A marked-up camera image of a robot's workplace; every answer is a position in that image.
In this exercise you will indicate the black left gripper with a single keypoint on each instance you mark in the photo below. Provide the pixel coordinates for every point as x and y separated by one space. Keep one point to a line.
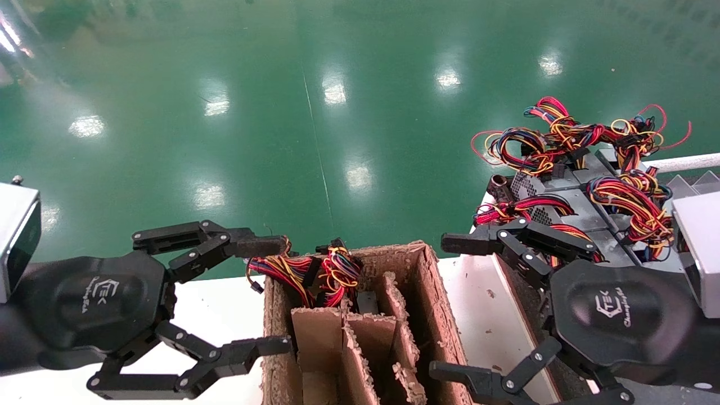
95 304

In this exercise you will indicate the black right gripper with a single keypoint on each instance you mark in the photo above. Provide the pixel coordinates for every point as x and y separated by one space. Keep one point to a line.
619 320

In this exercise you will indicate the brown metal rail fitting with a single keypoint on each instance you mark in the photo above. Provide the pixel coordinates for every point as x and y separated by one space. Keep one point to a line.
499 185

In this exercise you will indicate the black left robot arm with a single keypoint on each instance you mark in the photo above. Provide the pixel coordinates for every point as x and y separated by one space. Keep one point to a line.
10 337

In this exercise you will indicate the brown divided cardboard box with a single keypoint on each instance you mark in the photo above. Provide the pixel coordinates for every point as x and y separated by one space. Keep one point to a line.
433 304

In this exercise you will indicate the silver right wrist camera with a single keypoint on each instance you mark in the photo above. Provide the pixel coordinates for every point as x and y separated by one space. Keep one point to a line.
700 247

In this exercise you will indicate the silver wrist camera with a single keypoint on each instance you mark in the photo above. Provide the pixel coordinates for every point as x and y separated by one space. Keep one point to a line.
17 236
700 247

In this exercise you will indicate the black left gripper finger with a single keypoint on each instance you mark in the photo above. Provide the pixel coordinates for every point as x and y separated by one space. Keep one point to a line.
253 246

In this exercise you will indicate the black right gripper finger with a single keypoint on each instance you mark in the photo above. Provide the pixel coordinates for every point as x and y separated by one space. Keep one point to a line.
467 243

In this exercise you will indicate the white rail pipe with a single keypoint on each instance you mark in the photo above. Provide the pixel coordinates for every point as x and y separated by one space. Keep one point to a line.
686 162

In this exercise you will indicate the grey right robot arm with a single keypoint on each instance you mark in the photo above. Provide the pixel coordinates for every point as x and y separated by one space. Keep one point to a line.
675 395

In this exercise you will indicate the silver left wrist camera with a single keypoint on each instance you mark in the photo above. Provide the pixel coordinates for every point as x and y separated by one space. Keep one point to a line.
17 236

